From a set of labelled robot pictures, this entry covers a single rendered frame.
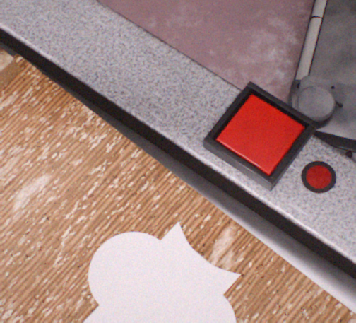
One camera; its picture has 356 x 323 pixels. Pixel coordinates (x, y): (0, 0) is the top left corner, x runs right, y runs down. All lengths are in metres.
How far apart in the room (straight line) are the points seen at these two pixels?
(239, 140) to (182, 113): 0.06
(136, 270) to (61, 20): 0.28
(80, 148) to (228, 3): 1.24
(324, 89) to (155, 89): 0.72
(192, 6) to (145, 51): 1.14
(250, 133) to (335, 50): 0.88
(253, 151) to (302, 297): 0.14
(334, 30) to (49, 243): 1.04
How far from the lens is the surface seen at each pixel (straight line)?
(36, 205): 0.72
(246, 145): 0.73
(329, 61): 1.59
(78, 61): 0.80
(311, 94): 1.46
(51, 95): 0.76
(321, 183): 0.74
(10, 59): 0.76
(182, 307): 0.67
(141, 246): 0.68
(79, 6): 0.83
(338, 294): 0.71
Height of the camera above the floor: 1.59
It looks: 66 degrees down
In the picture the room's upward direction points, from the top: 3 degrees counter-clockwise
